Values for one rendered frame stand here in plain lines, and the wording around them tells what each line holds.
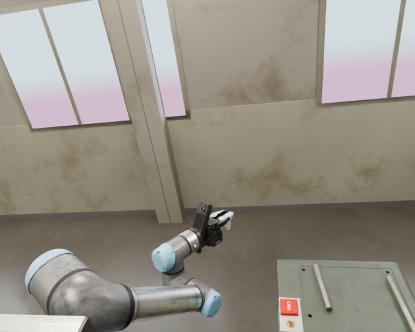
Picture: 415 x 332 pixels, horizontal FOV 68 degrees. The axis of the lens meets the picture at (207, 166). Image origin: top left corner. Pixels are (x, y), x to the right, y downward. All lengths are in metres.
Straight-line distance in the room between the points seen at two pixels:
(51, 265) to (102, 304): 0.15
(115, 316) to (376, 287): 0.97
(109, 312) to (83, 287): 0.07
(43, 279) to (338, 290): 1.00
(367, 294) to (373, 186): 2.51
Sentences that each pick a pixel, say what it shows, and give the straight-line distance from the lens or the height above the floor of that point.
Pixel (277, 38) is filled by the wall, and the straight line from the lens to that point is 3.01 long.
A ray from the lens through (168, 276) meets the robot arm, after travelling 1.03.
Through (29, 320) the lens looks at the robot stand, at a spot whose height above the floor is 2.03.
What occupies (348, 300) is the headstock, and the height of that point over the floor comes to 1.26.
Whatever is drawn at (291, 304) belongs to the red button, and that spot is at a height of 1.27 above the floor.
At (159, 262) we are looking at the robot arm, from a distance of 0.98.
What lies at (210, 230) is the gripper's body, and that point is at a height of 1.56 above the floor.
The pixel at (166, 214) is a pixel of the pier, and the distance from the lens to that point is 3.67.
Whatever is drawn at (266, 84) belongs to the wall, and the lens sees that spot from 3.08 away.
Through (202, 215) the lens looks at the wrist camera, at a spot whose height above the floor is 1.62.
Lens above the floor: 2.27
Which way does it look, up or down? 28 degrees down
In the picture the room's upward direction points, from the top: 9 degrees counter-clockwise
